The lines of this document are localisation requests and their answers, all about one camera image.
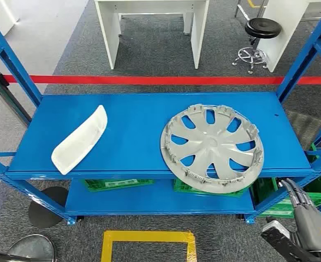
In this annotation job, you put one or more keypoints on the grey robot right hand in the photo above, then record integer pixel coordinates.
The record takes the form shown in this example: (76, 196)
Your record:
(311, 224)

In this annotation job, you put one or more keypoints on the silver plastic wheel cover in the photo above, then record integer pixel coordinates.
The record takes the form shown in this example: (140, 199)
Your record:
(212, 144)

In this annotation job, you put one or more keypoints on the blue metal shelf rack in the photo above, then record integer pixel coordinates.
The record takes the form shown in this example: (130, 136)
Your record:
(135, 137)

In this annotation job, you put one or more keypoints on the white curved plastic trim part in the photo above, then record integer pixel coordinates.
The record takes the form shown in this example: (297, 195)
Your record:
(78, 144)

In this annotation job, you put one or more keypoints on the white desk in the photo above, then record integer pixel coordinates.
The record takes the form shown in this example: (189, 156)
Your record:
(108, 29)
(283, 21)

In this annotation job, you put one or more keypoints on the black round stool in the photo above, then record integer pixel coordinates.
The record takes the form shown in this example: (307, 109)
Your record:
(262, 28)

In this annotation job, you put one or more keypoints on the red barrier belt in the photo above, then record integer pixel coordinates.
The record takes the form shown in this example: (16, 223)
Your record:
(149, 80)

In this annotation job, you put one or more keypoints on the grey metal frame legs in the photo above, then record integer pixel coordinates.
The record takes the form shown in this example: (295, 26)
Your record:
(238, 9)

